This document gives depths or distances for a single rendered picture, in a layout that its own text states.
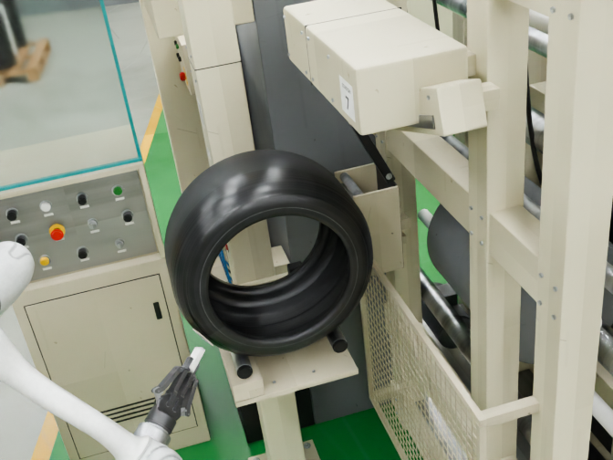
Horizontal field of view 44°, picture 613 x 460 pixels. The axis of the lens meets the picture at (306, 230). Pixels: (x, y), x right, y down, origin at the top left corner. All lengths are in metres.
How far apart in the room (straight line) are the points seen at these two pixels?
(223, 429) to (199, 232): 1.55
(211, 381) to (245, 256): 1.28
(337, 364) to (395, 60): 1.03
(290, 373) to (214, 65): 0.91
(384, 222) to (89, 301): 1.10
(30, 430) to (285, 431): 1.28
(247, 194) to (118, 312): 1.08
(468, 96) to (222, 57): 0.81
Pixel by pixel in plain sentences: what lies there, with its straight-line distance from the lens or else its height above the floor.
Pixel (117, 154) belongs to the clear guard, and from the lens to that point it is 2.62.
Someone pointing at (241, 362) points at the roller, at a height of 0.92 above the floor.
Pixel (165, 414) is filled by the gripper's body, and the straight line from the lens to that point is 2.00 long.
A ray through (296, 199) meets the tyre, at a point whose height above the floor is 1.39.
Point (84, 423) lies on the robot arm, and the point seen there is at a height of 1.12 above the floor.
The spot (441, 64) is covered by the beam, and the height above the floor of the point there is 1.76.
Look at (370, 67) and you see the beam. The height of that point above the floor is 1.78.
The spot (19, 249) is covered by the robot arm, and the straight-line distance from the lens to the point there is 2.03.
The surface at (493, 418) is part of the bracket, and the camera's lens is 1.87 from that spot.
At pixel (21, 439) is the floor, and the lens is 3.65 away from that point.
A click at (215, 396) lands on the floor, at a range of 3.51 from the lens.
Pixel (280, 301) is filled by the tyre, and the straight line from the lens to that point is 2.38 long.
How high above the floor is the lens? 2.28
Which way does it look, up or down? 30 degrees down
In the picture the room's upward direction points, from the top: 8 degrees counter-clockwise
